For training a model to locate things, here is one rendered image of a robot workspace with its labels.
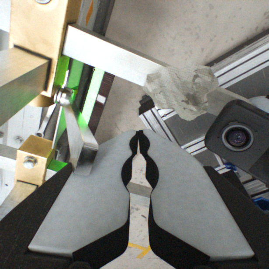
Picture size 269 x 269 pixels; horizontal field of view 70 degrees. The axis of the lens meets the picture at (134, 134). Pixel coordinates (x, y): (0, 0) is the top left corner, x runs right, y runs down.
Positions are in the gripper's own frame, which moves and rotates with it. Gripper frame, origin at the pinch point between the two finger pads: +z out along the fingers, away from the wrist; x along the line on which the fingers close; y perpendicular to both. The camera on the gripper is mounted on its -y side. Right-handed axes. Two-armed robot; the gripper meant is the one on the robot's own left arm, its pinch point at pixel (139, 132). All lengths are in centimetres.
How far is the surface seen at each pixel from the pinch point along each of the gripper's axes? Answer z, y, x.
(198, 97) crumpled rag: 11.7, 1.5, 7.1
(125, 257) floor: 106, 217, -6
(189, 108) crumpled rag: 10.3, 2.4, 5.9
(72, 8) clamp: 12.5, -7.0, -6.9
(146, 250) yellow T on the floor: 106, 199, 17
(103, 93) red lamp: 28.1, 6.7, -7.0
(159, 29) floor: 98, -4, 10
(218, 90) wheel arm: 12.3, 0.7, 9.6
